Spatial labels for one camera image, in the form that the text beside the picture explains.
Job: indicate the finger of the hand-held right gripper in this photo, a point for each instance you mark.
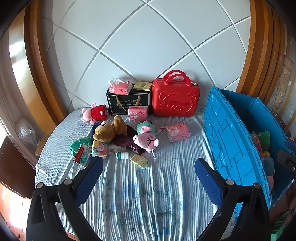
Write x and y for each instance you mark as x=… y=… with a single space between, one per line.
x=283 y=157

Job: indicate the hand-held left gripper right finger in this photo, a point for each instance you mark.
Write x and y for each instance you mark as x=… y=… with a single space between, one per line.
x=205 y=176

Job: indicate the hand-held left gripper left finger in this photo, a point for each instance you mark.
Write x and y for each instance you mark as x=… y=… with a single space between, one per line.
x=91 y=176

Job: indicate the white red green packet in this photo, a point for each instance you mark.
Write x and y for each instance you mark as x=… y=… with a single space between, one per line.
x=82 y=157

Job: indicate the colourful pad pack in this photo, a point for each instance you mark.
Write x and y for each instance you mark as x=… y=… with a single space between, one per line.
x=99 y=149

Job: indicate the white wipes packet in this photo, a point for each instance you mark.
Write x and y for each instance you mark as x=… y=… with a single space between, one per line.
x=115 y=149

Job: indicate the white medicine bottle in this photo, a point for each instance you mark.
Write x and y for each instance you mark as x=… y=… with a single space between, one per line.
x=122 y=155

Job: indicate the blue plastic crate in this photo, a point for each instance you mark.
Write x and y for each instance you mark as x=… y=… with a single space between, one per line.
x=226 y=139

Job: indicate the brown teddy bear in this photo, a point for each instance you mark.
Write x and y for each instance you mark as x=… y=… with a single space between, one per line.
x=104 y=132

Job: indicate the maroon knit hat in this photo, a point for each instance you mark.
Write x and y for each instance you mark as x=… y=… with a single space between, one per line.
x=124 y=140

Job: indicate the yellow packet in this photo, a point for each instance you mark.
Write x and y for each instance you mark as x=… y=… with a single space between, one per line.
x=138 y=160

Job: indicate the pink tissue pack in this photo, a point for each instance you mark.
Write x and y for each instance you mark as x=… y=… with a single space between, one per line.
x=138 y=113
x=120 y=89
x=178 y=132

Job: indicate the pink plush pig red outfit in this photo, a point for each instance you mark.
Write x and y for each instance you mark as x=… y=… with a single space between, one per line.
x=97 y=112

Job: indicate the pink pig plush with glasses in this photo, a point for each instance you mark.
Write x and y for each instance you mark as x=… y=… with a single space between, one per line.
x=144 y=140

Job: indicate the red white ointment tube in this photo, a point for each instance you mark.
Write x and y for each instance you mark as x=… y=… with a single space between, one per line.
x=160 y=130

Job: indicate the teal plush toy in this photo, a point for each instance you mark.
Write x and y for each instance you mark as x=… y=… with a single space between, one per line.
x=144 y=127

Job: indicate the yellow plush toy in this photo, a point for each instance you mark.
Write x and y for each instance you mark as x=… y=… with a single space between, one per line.
x=267 y=154

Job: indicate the blue plush toy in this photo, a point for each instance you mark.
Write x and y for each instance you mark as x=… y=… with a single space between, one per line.
x=268 y=166

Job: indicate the green frog plush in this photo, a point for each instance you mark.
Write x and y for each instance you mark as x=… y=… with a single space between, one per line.
x=264 y=139

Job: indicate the blue striped bed sheet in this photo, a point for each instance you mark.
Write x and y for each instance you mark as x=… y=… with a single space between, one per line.
x=143 y=197

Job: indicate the floral patterned curtain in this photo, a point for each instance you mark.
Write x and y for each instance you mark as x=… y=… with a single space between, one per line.
x=285 y=92

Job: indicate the black gift bag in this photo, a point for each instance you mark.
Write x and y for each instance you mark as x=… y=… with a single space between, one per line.
x=120 y=104

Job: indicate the dark wooden nightstand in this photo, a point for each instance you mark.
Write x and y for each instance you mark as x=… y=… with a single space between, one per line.
x=13 y=166

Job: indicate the clear plastic bag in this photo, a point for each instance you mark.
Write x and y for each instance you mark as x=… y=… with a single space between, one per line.
x=25 y=132

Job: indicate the red bear-embossed suitcase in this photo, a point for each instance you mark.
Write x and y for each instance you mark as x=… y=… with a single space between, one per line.
x=175 y=99

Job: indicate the opened pink tissue pack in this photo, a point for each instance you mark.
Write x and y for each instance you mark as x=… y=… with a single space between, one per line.
x=120 y=89

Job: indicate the wooden headboard pillar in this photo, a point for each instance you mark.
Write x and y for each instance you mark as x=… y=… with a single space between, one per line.
x=44 y=76
x=256 y=58

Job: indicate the olive gold box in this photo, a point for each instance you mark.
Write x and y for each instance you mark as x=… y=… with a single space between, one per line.
x=142 y=86

